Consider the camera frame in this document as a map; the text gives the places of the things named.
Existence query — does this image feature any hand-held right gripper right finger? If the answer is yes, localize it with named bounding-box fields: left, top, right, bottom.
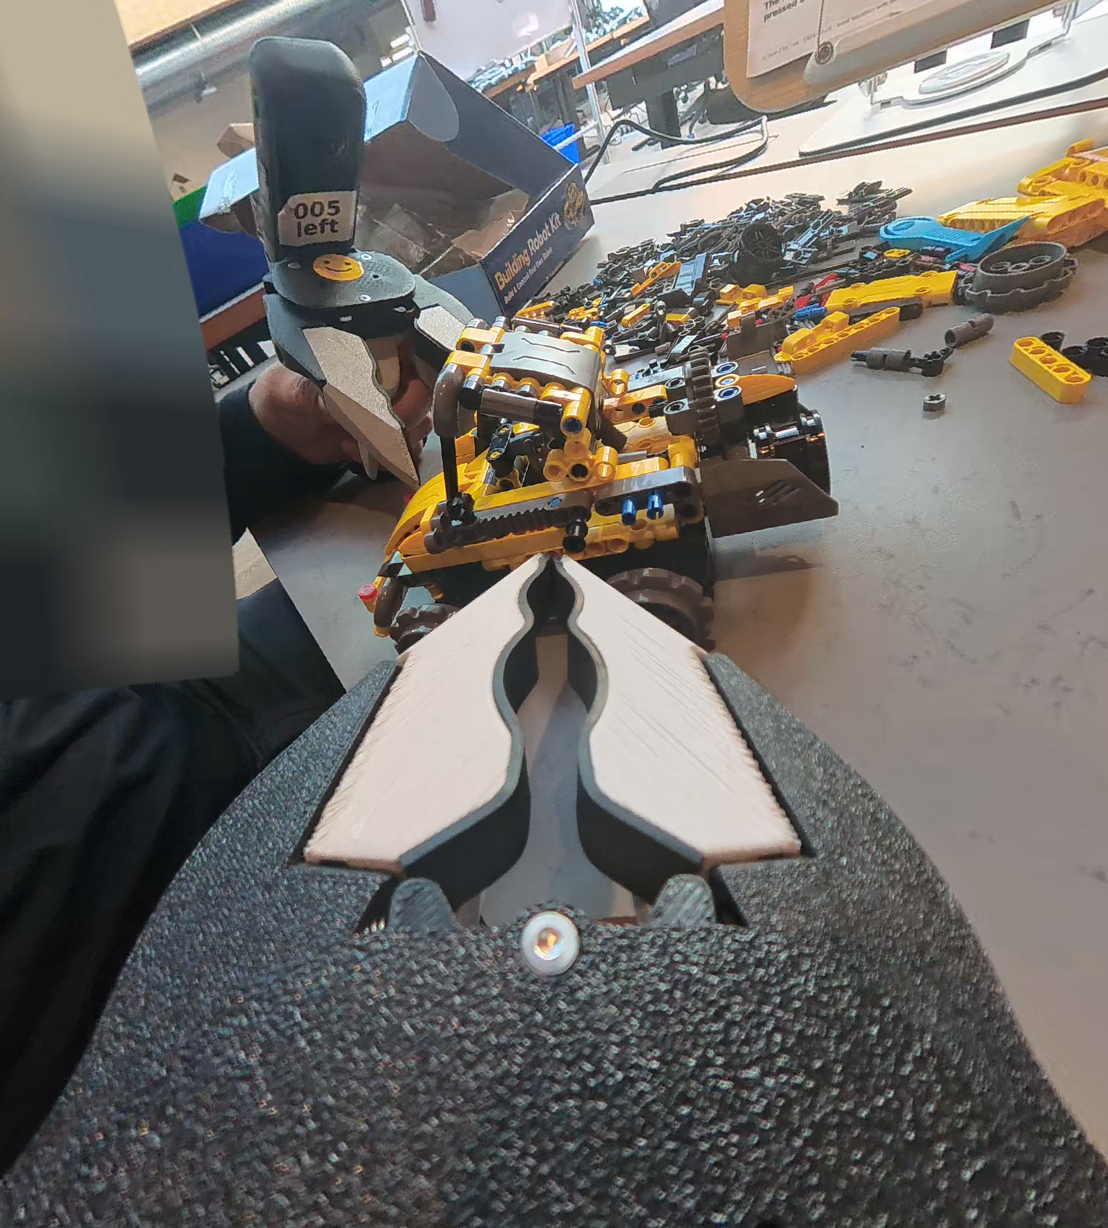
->
left=551, top=556, right=803, bottom=926

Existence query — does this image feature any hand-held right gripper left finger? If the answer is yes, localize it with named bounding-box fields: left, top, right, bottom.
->
left=300, top=552, right=550, bottom=932

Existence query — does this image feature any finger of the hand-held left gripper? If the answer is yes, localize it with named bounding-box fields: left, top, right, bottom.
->
left=300, top=326, right=423, bottom=491
left=412, top=291, right=478, bottom=357

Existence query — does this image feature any yellow toy brick vehicle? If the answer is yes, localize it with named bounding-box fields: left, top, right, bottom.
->
left=354, top=318, right=840, bottom=656

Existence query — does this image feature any grey toothed rack piece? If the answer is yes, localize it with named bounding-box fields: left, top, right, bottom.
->
left=436, top=502, right=596, bottom=555

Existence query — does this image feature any person's left forearm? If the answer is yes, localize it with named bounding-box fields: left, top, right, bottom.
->
left=216, top=376, right=327, bottom=545

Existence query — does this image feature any person's left hand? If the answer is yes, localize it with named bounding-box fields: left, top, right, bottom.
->
left=249, top=337, right=440, bottom=476

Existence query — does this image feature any dark blue kit box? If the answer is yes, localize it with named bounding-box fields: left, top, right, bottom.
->
left=197, top=50, right=598, bottom=325

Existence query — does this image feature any blue plastic crate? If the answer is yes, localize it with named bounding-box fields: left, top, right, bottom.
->
left=537, top=120, right=591, bottom=171
left=179, top=215, right=267, bottom=322

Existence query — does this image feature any dark grey gear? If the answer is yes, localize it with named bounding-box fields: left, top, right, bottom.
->
left=680, top=345, right=722, bottom=454

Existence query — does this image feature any black tyre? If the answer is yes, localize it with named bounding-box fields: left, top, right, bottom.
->
left=734, top=220, right=792, bottom=267

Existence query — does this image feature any cluttered background table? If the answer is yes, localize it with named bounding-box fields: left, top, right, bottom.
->
left=474, top=0, right=730, bottom=138

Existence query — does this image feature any pile of loose brick pieces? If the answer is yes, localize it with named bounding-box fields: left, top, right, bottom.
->
left=513, top=137, right=1108, bottom=460

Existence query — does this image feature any instruction sign board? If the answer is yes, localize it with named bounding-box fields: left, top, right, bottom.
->
left=722, top=0, right=1085, bottom=119

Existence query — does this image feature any short yellow beam brick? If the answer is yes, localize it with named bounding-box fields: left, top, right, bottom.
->
left=1006, top=334, right=1095, bottom=407

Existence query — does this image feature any dark grey toothed wheel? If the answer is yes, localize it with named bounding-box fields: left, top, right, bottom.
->
left=957, top=239, right=1079, bottom=314

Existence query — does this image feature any white sign base plate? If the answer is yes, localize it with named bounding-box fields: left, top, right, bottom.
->
left=795, top=0, right=1108, bottom=161

